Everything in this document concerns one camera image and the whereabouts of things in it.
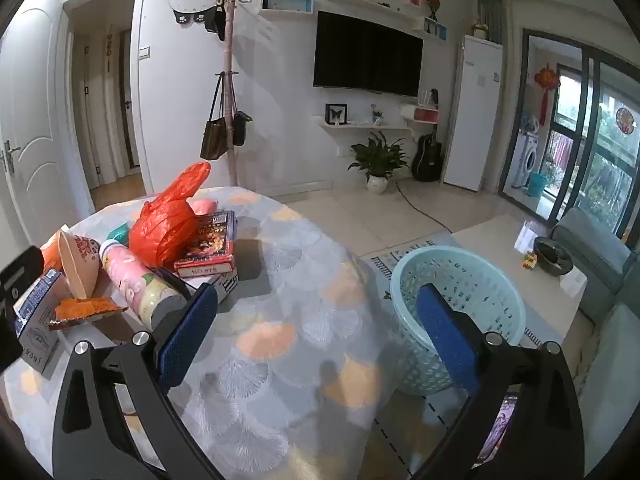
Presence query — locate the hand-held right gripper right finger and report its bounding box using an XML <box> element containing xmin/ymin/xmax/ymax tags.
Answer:
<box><xmin>415</xmin><ymin>284</ymin><xmax>586</xmax><ymax>480</ymax></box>

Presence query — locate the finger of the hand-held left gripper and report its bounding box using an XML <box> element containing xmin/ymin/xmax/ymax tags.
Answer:
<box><xmin>0</xmin><ymin>292</ymin><xmax>22</xmax><ymax>372</ymax></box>
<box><xmin>0</xmin><ymin>246</ymin><xmax>45</xmax><ymax>311</ymax></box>

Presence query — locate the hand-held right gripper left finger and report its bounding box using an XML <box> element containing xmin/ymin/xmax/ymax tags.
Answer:
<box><xmin>52</xmin><ymin>282</ymin><xmax>219</xmax><ymax>480</ymax></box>

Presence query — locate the white blue milk carton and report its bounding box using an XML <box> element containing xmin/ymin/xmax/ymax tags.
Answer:
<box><xmin>14</xmin><ymin>267</ymin><xmax>72</xmax><ymax>380</ymax></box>

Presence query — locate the light teal plastic basket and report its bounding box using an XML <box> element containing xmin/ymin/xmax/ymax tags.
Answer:
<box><xmin>389</xmin><ymin>246</ymin><xmax>527</xmax><ymax>396</ymax></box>

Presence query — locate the pink yogurt drink bottle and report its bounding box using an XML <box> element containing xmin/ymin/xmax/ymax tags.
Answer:
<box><xmin>99</xmin><ymin>239</ymin><xmax>190</xmax><ymax>332</ymax></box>

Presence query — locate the black small shoulder bag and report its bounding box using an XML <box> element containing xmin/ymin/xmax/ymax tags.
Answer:
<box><xmin>230</xmin><ymin>73</ymin><xmax>254</xmax><ymax>147</ymax></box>

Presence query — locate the paper instant noodle bowl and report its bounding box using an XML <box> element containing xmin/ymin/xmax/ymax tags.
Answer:
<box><xmin>39</xmin><ymin>225</ymin><xmax>107</xmax><ymax>300</ymax></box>

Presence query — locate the white striped flat box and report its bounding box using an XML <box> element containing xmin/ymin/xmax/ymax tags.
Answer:
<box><xmin>185</xmin><ymin>271</ymin><xmax>240</xmax><ymax>307</ymax></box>

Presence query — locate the orange foil bowl lid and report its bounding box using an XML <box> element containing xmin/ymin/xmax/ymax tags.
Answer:
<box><xmin>47</xmin><ymin>297</ymin><xmax>127</xmax><ymax>332</ymax></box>

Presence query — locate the red dark printed box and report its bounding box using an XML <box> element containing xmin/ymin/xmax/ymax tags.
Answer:
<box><xmin>173</xmin><ymin>210</ymin><xmax>238</xmax><ymax>279</ymax></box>

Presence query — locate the beige coffee table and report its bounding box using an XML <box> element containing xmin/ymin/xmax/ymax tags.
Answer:
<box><xmin>451</xmin><ymin>213</ymin><xmax>589</xmax><ymax>313</ymax></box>

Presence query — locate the red plastic bag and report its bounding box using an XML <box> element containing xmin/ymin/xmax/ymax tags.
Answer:
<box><xmin>128</xmin><ymin>162</ymin><xmax>213</xmax><ymax>269</ymax></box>

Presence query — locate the clear folded card stand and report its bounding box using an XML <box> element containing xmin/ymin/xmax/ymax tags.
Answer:
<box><xmin>514</xmin><ymin>220</ymin><xmax>539</xmax><ymax>254</ymax></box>

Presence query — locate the dark round ashtray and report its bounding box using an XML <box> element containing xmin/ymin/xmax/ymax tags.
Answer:
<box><xmin>532</xmin><ymin>236</ymin><xmax>574</xmax><ymax>277</ymax></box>

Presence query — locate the white panel door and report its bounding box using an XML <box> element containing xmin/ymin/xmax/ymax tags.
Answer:
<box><xmin>0</xmin><ymin>0</ymin><xmax>97</xmax><ymax>241</ymax></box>

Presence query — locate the grey green sofa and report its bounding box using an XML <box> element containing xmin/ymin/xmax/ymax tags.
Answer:
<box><xmin>551</xmin><ymin>207</ymin><xmax>640</xmax><ymax>411</ymax></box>

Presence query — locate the black acoustic guitar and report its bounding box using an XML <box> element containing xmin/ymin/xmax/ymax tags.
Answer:
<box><xmin>411</xmin><ymin>124</ymin><xmax>444</xmax><ymax>183</ymax></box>

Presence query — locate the green potted plant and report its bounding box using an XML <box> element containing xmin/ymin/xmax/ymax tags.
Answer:
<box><xmin>348</xmin><ymin>130</ymin><xmax>409</xmax><ymax>195</ymax></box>

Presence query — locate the white washing machine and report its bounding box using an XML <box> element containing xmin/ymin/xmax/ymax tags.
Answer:
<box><xmin>509</xmin><ymin>129</ymin><xmax>540</xmax><ymax>189</ymax></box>

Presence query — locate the brown tote handbag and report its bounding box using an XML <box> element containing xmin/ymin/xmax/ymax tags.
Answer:
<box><xmin>199</xmin><ymin>72</ymin><xmax>230</xmax><ymax>162</ymax></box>

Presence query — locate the white refrigerator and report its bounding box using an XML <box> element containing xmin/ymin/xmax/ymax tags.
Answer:
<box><xmin>442</xmin><ymin>33</ymin><xmax>504</xmax><ymax>192</ymax></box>

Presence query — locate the black framed sliding glass door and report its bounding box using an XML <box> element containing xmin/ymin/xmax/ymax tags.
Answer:
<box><xmin>497</xmin><ymin>27</ymin><xmax>640</xmax><ymax>242</ymax></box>

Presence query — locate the red knot ornament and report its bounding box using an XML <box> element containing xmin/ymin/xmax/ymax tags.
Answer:
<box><xmin>533</xmin><ymin>63</ymin><xmax>555</xmax><ymax>127</ymax></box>

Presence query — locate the pink coat rack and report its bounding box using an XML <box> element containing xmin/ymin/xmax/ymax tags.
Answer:
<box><xmin>206</xmin><ymin>0</ymin><xmax>262</xmax><ymax>189</ymax></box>

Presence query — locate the round red window sticker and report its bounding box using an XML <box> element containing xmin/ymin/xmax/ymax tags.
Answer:
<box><xmin>614</xmin><ymin>107</ymin><xmax>637</xmax><ymax>136</ymax></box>

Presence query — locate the black hat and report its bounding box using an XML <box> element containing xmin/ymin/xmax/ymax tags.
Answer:
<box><xmin>203</xmin><ymin>4</ymin><xmax>227</xmax><ymax>42</ymax></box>

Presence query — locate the grey curtain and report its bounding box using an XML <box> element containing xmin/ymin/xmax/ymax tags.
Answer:
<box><xmin>474</xmin><ymin>0</ymin><xmax>512</xmax><ymax>44</ymax></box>

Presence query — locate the black floor cable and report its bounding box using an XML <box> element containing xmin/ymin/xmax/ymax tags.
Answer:
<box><xmin>394</xmin><ymin>180</ymin><xmax>454</xmax><ymax>234</ymax></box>

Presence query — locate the white pink wall organizer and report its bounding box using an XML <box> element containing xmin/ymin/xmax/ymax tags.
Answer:
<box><xmin>398</xmin><ymin>103</ymin><xmax>441</xmax><ymax>129</ymax></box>

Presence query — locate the white low wall shelf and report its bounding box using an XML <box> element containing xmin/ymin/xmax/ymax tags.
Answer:
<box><xmin>312</xmin><ymin>114</ymin><xmax>412</xmax><ymax>137</ymax></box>

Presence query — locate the black wall television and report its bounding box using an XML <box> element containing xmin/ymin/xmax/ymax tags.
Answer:
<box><xmin>313</xmin><ymin>10</ymin><xmax>424</xmax><ymax>99</ymax></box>

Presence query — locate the blue cube wall shelf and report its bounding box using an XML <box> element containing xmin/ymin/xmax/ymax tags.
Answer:
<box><xmin>423</xmin><ymin>15</ymin><xmax>448</xmax><ymax>40</ymax></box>

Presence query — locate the white long wall shelf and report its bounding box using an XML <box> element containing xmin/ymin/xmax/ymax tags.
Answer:
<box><xmin>316</xmin><ymin>0</ymin><xmax>427</xmax><ymax>32</ymax></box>

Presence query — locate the teal box wall shelf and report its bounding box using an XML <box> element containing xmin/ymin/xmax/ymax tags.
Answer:
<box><xmin>258</xmin><ymin>0</ymin><xmax>315</xmax><ymax>17</ymax></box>

